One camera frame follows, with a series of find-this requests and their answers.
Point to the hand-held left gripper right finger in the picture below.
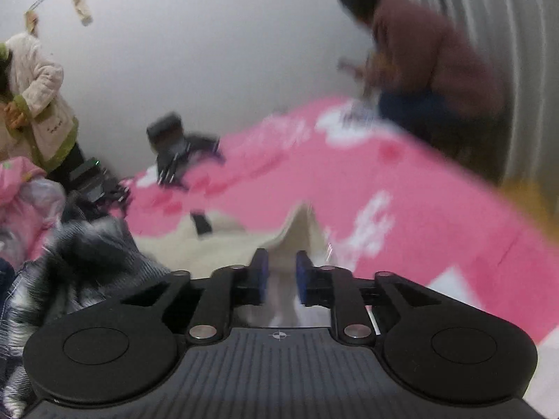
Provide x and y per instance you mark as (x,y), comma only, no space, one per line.
(302,277)

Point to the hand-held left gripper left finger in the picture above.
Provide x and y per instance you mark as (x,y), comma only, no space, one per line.
(261,277)

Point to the cream fleece garment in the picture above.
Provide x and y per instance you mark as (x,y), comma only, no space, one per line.
(209,253)

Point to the pink printed bed sheet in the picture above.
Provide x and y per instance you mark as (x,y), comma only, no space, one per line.
(393,183)

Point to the black device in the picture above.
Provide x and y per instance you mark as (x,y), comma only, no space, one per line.
(168,133)
(87,179)

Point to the black white plaid garment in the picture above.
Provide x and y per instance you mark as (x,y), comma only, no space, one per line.
(87,253)

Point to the hanging cream cloth bag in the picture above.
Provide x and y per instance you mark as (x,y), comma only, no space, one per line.
(81,2)

